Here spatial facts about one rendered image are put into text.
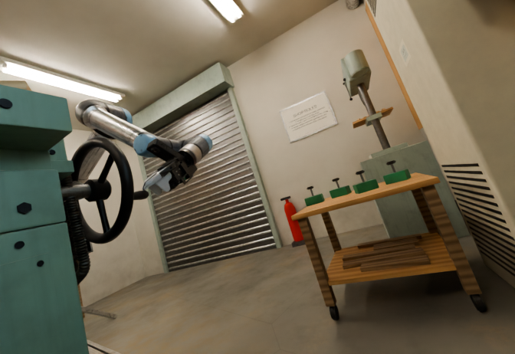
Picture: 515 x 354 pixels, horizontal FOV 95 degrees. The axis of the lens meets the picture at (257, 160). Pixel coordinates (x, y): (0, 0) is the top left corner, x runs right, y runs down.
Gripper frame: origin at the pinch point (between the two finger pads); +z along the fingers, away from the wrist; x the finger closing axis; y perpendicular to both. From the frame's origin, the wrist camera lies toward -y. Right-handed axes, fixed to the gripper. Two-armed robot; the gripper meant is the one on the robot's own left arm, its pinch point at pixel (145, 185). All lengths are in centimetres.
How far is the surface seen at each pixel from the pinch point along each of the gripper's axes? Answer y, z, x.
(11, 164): -16.6, 23.4, -8.6
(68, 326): 6.8, 33.3, -10.4
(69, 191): -8.8, 10.3, 9.6
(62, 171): -13.2, 11.4, 4.2
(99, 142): -15.3, -0.2, 3.9
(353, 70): 23, -163, -65
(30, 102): -22.2, 20.1, -16.8
